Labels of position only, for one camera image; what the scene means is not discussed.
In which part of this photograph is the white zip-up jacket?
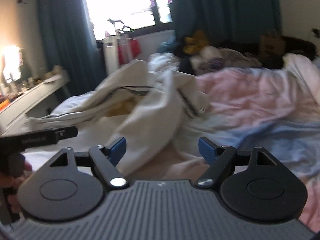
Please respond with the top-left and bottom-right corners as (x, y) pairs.
(24, 60), (209, 175)

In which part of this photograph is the person's left hand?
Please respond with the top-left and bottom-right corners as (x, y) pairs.
(1, 160), (33, 213)

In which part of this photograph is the white dressing table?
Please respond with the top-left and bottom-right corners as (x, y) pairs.
(1, 70), (69, 135)

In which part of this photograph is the wavy vanity mirror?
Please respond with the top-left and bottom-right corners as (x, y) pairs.
(1, 45), (23, 83)

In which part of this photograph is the garment steamer stand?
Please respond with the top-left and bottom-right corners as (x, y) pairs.
(108, 18), (133, 64)

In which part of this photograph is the left blue curtain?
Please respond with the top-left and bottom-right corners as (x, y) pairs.
(37, 0), (107, 95)

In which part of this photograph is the red cloth on stand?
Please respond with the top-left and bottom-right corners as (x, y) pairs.
(117, 38), (142, 65)

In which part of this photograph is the yellow garment on pile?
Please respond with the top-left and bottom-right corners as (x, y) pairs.
(183, 30), (210, 55)

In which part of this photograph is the brown paper bag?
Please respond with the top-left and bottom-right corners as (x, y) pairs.
(259, 32), (285, 60)

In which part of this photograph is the black chair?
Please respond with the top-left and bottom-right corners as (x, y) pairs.
(281, 36), (317, 61)

